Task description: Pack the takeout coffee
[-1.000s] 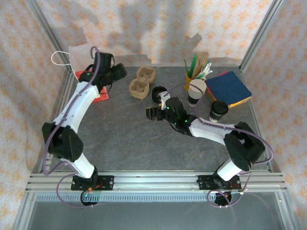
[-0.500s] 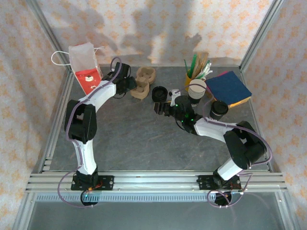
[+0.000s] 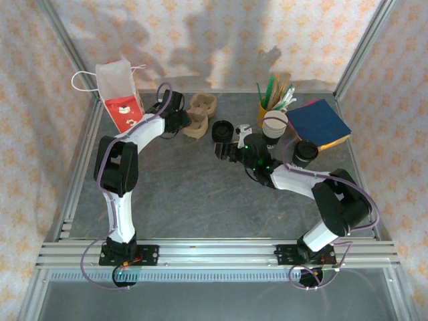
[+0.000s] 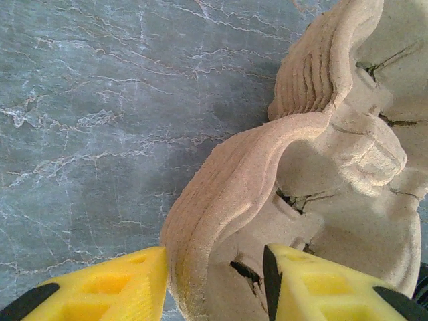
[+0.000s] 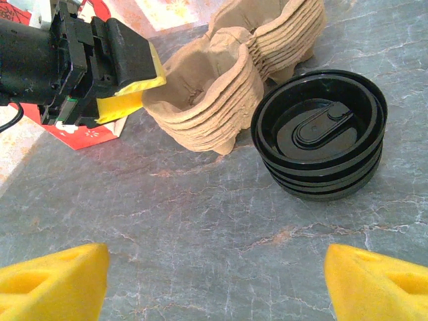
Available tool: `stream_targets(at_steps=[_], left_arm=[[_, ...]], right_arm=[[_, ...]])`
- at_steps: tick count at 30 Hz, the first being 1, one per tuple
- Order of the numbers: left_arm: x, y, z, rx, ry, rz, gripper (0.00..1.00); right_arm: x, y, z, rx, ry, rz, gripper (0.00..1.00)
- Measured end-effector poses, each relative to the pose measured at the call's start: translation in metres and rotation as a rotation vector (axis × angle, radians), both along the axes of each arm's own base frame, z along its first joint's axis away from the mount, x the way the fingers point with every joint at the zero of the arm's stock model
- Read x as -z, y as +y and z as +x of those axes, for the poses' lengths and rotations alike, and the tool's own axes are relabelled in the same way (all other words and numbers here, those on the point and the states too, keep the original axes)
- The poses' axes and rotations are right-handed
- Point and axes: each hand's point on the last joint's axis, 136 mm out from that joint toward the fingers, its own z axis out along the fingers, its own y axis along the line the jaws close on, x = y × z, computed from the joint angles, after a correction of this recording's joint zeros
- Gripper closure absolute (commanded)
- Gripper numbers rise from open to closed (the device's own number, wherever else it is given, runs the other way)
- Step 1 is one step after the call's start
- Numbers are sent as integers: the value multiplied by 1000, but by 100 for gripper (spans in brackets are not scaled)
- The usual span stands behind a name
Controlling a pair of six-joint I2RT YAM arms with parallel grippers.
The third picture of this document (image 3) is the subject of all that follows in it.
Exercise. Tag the red white paper bag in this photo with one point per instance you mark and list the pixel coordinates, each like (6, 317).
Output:
(113, 83)

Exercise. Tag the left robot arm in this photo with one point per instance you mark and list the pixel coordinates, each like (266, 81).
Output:
(120, 214)

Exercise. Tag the stack of black lids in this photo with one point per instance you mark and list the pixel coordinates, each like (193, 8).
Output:
(223, 130)

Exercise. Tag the stack of paper cups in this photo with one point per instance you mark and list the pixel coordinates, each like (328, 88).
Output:
(275, 120)

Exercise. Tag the yellow stirrer holder cup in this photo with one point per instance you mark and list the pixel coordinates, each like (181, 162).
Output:
(262, 110)

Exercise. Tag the thin green straw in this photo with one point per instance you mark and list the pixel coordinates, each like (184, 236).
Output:
(260, 92)

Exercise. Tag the blue paper napkin stack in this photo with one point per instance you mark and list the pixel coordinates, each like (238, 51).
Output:
(321, 120)

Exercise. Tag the wooden stirrer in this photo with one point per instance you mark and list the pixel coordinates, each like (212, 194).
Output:
(286, 82)
(278, 85)

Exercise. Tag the green plastic stirrer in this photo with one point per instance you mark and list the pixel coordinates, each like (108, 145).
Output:
(271, 83)

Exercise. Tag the yellow paper napkin stack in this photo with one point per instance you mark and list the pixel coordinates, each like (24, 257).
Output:
(334, 143)

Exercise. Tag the orange patterned backdrop panel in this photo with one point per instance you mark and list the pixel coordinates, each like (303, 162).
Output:
(26, 133)
(401, 150)
(234, 33)

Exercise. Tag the aluminium table end rail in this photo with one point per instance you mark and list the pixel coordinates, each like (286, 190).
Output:
(234, 91)

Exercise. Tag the aluminium table side rail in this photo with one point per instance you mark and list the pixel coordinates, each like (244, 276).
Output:
(90, 140)
(361, 160)

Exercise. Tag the aluminium mounting rail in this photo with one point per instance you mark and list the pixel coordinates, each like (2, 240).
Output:
(214, 254)

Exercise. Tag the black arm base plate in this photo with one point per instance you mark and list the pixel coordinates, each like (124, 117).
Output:
(284, 255)
(150, 255)

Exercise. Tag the aluminium frame post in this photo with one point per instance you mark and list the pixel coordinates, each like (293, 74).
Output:
(67, 47)
(364, 47)

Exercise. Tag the aluminium frame leg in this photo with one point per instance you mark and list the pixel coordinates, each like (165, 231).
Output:
(399, 294)
(31, 297)

